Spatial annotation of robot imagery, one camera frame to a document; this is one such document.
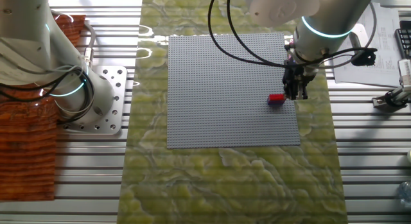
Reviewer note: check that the red long Lego brick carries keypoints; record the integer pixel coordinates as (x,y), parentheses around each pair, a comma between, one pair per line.
(276,97)

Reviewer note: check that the blue long Lego brick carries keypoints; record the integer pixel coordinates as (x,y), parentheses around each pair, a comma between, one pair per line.
(275,103)

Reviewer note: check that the black keyboard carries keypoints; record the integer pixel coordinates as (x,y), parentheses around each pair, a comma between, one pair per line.
(404,38)

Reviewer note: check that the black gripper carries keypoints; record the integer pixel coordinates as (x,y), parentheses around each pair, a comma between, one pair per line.
(293,73)

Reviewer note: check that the printed white paper sheet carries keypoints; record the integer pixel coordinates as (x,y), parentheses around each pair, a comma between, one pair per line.
(382,66)

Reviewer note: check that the green marble pattern mat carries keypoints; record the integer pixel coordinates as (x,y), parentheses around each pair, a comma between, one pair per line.
(224,185)

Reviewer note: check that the silver mount bracket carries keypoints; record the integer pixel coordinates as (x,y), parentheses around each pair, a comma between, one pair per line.
(358,38)

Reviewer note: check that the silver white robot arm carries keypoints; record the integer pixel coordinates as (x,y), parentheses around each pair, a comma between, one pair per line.
(32,57)

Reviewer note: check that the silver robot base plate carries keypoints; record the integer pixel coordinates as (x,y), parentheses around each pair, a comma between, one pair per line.
(112,76)

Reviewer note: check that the grey Lego baseplate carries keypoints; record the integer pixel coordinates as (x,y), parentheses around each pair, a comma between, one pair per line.
(224,95)

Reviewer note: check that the white camera on bracket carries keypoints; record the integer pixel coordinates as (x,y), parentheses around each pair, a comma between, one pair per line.
(398,97)

